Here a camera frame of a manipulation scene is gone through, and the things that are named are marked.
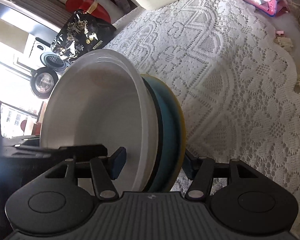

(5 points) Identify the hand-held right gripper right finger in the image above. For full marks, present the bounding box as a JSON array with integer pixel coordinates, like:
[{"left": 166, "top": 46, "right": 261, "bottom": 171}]
[{"left": 183, "top": 149, "right": 264, "bottom": 201}]

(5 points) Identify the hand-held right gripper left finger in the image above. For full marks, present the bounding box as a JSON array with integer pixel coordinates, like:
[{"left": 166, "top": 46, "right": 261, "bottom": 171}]
[{"left": 44, "top": 147, "right": 127, "bottom": 201}]

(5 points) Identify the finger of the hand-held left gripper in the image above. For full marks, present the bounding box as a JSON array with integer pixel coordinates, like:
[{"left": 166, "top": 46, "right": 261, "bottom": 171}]
[{"left": 13, "top": 143, "right": 108, "bottom": 159}]

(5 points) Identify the white yellow-rimmed bowl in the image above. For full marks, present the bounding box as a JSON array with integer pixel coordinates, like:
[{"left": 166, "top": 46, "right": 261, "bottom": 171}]
[{"left": 140, "top": 74, "right": 187, "bottom": 193}]

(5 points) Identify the blue bowl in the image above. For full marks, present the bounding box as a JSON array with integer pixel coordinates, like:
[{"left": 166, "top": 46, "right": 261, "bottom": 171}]
[{"left": 142, "top": 76, "right": 180, "bottom": 193}]

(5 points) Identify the large white printed bowl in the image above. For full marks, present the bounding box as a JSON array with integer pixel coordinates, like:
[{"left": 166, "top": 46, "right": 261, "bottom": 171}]
[{"left": 39, "top": 49, "right": 156, "bottom": 192}]

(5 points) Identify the white washing machine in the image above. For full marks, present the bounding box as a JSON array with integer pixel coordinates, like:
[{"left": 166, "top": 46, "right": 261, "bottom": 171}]
[{"left": 24, "top": 36, "right": 74, "bottom": 98}]

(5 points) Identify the white lace tablecloth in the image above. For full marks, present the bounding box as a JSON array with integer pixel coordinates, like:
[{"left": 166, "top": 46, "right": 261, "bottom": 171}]
[{"left": 104, "top": 0, "right": 300, "bottom": 193}]

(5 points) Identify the black snack pouch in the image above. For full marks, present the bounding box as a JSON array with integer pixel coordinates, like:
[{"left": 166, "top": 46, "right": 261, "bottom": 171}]
[{"left": 51, "top": 9, "right": 117, "bottom": 63}]

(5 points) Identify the red figurine bottle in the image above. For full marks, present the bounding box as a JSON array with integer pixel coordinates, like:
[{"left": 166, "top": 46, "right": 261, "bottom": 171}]
[{"left": 65, "top": 0, "right": 112, "bottom": 25}]

